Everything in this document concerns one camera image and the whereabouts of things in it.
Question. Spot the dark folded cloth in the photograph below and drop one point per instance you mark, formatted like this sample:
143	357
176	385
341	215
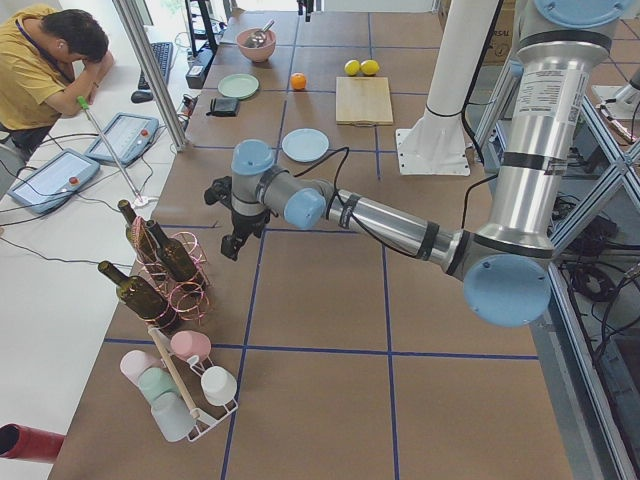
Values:
224	107

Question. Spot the far teach pendant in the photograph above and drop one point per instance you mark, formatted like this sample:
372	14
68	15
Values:
129	135

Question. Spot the grey blue cup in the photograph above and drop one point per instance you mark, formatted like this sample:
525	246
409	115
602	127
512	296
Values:
172	416

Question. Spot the metal rod with stand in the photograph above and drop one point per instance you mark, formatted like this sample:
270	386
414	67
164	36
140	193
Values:
140	200

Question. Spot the green plate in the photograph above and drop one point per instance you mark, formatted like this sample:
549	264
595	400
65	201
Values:
238	86

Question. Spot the black computer mouse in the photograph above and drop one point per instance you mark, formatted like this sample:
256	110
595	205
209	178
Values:
141	96

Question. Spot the yellow lemon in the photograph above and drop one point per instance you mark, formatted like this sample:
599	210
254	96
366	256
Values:
369	67
352	67

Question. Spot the pink bowl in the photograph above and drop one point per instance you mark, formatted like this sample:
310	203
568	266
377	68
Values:
259	53

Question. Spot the rear green wine bottle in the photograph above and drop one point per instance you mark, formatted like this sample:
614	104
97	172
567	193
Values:
135	233

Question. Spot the white central pillar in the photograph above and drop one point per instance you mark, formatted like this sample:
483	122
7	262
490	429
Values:
436	145

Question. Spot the wooden rack handle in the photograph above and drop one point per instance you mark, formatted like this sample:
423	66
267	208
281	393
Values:
158	339

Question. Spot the front green wine bottle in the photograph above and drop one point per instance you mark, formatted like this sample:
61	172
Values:
143	299

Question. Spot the near teach pendant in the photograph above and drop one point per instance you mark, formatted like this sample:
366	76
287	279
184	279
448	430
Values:
52	184

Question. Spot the cardboard box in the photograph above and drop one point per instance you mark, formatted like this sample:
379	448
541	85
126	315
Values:
497	35

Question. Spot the aluminium frame post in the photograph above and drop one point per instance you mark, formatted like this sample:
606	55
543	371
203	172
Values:
133	26

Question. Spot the metal scoop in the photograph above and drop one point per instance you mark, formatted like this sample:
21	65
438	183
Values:
258	38

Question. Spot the middle green wine bottle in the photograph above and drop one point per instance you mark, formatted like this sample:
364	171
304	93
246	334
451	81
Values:
176	259

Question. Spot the white cup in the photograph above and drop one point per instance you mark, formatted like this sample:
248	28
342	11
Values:
219	386

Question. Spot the upper yellow lemon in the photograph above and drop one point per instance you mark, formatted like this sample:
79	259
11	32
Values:
369	67

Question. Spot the white wire cup rack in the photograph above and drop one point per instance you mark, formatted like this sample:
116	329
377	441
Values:
200	394

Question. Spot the person in yellow shirt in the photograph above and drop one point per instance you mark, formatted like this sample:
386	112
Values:
49	58

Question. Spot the wooden cutting board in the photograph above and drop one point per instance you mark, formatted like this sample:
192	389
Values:
363	101

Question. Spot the teach pendant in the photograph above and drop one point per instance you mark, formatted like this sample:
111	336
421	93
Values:
129	135
52	184

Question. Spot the red cylinder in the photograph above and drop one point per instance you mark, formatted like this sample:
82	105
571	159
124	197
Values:
25	443

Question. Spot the copper wire bottle rack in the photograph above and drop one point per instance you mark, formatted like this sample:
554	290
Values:
191	306

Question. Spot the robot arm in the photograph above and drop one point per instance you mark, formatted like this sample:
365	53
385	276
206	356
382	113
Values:
503	264

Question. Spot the light pink cup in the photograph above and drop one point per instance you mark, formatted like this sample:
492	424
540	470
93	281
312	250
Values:
135	362

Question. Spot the mint green cup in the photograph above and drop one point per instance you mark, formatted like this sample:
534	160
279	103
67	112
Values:
155	382

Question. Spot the green wine bottle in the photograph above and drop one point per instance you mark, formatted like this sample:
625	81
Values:
143	299
176	259
135	233

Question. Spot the lower yellow lemon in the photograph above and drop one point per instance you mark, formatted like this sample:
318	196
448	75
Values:
352	67

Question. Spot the light blue plate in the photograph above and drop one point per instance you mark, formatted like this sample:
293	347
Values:
305	145

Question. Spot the orange fruit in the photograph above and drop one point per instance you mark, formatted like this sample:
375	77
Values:
298	81

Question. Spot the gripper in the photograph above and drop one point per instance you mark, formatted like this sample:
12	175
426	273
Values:
246	224

